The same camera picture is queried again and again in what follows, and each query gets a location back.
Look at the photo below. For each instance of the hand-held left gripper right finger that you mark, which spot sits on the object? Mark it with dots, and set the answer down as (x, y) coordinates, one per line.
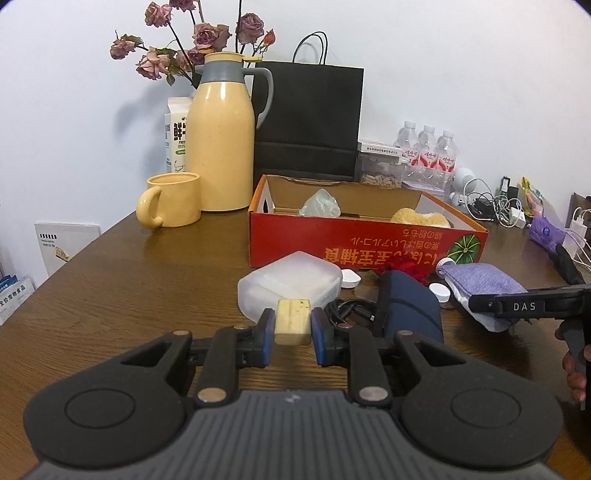
(318, 332)

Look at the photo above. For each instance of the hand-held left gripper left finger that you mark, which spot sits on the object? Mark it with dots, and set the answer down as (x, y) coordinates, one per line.
(267, 332)

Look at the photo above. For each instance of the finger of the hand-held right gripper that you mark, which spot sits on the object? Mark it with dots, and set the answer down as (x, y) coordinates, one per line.
(482, 305)

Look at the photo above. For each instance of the purple fabric sachet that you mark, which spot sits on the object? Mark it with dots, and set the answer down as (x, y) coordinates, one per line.
(485, 279)

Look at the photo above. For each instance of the wooden block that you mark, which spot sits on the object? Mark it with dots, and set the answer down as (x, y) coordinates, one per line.
(293, 321)

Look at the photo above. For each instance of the small white cap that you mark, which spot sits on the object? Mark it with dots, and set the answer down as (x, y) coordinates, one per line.
(349, 277)
(438, 293)

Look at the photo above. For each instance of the translucent plastic container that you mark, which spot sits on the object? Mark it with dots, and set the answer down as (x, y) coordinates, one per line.
(291, 277)

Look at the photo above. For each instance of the navy zip pouch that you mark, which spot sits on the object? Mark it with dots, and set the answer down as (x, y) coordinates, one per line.
(411, 304)

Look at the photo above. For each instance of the red rose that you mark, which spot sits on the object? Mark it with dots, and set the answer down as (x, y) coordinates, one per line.
(408, 270)

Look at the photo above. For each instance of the red cardboard box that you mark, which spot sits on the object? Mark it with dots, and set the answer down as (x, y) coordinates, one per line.
(323, 240)

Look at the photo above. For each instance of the yellow and white plush toy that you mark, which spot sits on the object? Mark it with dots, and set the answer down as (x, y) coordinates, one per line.
(415, 217)

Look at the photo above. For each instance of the clear plastic bag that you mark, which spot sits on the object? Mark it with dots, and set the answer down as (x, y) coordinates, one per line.
(321, 203)

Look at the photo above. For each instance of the person's right hand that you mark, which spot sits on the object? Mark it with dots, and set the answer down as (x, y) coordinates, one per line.
(577, 378)

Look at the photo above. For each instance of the purple plastic packet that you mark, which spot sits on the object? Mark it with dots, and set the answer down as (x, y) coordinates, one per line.
(545, 233)

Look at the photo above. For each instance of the white charger plug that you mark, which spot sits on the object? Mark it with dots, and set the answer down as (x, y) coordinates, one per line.
(517, 218)

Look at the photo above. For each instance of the colourful snack packet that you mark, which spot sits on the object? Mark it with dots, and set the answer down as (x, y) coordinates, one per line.
(532, 196)

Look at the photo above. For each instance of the clear water bottle red label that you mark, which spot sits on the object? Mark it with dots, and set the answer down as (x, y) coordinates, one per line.
(447, 154)
(427, 150)
(407, 147)

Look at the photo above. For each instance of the yellow mug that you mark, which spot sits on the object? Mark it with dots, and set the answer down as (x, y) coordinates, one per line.
(178, 201)

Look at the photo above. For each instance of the clear nut jar white lid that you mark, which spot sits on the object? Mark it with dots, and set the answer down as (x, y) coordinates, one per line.
(381, 173)

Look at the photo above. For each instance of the yellow thermos jug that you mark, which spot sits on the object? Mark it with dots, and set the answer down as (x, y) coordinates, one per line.
(217, 147)

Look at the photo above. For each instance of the black paper bag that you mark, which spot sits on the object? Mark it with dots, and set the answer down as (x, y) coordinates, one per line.
(307, 120)

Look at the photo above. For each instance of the white milk carton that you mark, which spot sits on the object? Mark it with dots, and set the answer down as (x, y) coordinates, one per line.
(178, 134)

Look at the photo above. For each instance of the blue white printed box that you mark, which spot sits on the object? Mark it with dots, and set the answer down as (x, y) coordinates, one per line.
(14, 297)

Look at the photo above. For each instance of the dried rose bouquet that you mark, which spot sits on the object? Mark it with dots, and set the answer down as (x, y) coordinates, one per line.
(210, 34)

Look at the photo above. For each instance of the white security camera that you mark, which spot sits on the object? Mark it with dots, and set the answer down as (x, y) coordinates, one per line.
(464, 177)

